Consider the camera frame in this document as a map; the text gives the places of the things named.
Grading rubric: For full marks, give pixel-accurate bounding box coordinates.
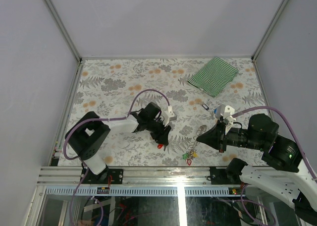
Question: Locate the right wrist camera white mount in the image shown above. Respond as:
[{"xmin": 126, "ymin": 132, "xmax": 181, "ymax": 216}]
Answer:
[{"xmin": 215, "ymin": 104, "xmax": 236, "ymax": 125}]

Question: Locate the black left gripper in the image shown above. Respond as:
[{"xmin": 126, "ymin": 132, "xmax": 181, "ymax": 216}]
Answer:
[{"xmin": 146, "ymin": 118, "xmax": 171, "ymax": 145}]

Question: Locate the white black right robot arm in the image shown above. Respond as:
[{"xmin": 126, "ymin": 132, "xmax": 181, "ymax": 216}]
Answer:
[{"xmin": 197, "ymin": 114, "xmax": 317, "ymax": 226}]

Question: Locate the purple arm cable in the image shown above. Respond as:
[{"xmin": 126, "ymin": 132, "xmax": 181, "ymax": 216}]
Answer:
[
  {"xmin": 63, "ymin": 89, "xmax": 171, "ymax": 226},
  {"xmin": 232, "ymin": 106, "xmax": 317, "ymax": 182}
]

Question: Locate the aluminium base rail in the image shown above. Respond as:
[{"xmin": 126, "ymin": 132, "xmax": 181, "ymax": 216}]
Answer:
[{"xmin": 37, "ymin": 167, "xmax": 242, "ymax": 196}]

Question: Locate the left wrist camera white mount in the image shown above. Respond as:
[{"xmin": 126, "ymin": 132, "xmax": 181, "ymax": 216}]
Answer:
[{"xmin": 161, "ymin": 106, "xmax": 177, "ymax": 126}]

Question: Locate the metal key organizer ring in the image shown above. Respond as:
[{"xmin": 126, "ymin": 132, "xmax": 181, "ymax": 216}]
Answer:
[{"xmin": 184, "ymin": 124, "xmax": 209, "ymax": 160}]

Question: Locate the green white striped cloth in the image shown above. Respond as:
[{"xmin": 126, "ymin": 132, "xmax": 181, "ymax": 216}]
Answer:
[{"xmin": 188, "ymin": 57, "xmax": 239, "ymax": 97}]

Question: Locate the floral tablecloth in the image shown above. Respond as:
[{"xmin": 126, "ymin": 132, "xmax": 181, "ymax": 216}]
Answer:
[{"xmin": 67, "ymin": 58, "xmax": 265, "ymax": 167}]

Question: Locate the key with black tag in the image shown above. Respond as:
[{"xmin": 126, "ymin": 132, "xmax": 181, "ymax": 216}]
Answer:
[{"xmin": 196, "ymin": 103, "xmax": 210, "ymax": 111}]

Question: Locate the green key tag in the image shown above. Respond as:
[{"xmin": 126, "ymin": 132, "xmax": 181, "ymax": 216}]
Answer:
[{"xmin": 182, "ymin": 153, "xmax": 188, "ymax": 160}]

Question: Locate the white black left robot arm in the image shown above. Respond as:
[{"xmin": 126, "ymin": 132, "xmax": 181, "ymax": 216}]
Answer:
[{"xmin": 65, "ymin": 102, "xmax": 177, "ymax": 184}]

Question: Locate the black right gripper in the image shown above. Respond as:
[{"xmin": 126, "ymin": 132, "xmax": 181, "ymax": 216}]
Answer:
[{"xmin": 195, "ymin": 117, "xmax": 265, "ymax": 152}]

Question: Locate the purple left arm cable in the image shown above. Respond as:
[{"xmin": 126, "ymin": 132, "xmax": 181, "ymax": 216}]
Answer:
[{"xmin": 63, "ymin": 89, "xmax": 171, "ymax": 226}]

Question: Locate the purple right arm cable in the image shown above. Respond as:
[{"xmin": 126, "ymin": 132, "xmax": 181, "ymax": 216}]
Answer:
[{"xmin": 232, "ymin": 106, "xmax": 317, "ymax": 182}]

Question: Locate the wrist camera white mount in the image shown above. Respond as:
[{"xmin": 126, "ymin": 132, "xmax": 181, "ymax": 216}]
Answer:
[
  {"xmin": 215, "ymin": 104, "xmax": 236, "ymax": 125},
  {"xmin": 161, "ymin": 106, "xmax": 177, "ymax": 126}
]

